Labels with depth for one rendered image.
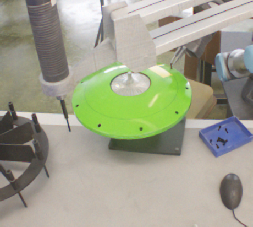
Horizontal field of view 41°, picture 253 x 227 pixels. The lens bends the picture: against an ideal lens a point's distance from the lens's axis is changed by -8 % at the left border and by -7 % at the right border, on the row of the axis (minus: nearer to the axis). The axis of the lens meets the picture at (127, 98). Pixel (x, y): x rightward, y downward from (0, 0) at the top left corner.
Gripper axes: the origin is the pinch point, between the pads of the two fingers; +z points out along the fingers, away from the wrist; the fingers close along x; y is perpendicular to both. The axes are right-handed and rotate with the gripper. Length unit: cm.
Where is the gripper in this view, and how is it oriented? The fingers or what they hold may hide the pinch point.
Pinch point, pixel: (170, 65)
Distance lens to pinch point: 100.7
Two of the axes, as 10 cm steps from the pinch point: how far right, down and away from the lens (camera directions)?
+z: -5.9, 8.1, -0.1
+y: 5.2, 3.8, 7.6
